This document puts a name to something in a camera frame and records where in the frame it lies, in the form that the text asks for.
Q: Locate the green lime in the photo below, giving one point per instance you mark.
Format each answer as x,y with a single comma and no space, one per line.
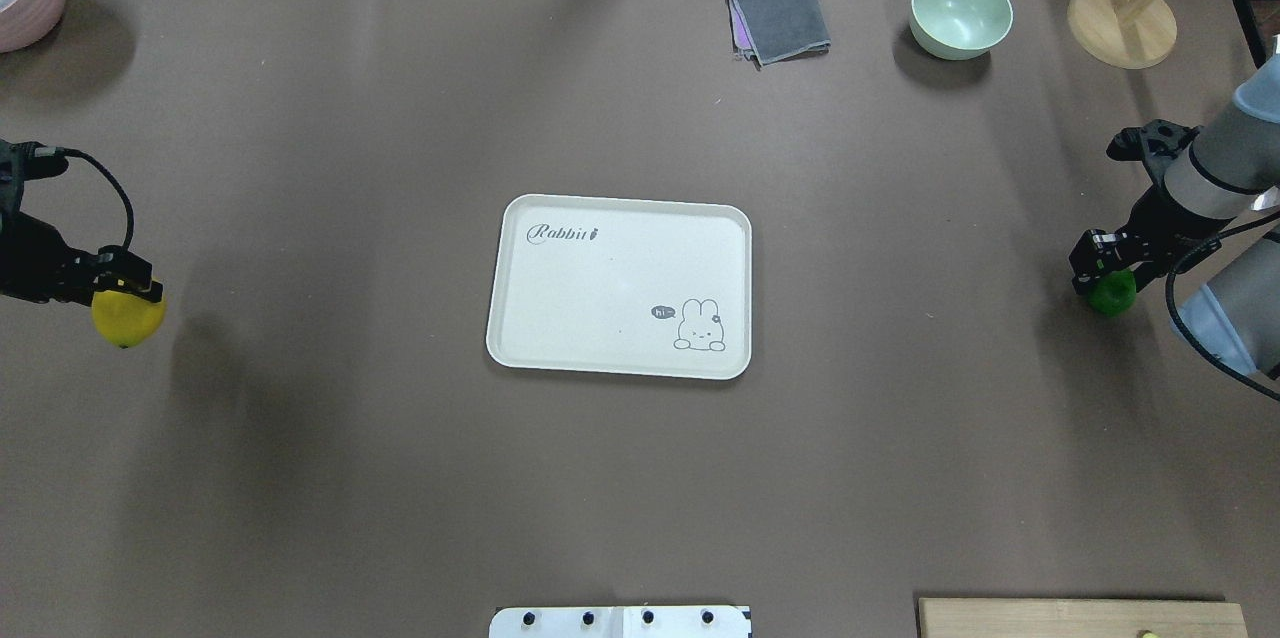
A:
1113,294

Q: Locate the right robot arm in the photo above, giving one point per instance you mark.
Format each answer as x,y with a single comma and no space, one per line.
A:
1222,296

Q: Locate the yellow lemon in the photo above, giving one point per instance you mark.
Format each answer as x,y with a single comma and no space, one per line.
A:
125,320

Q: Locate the wooden mug tree stand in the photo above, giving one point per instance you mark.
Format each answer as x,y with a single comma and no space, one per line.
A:
1128,34

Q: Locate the mint green bowl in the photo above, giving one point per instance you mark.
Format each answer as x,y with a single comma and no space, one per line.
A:
958,30

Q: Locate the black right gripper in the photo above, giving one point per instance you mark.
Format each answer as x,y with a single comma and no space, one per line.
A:
1160,220

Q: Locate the white rabbit tray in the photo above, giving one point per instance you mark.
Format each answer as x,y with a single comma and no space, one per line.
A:
623,286

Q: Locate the dark wooden tray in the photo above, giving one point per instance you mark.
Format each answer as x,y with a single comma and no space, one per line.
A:
1260,25

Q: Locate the wooden cutting board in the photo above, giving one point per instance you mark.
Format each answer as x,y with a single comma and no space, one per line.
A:
1007,617

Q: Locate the grey folded cloth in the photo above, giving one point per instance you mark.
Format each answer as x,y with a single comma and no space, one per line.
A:
768,31

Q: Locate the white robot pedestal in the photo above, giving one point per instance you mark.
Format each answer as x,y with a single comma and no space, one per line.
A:
623,621

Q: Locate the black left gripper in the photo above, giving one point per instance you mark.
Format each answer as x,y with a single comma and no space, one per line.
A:
32,261

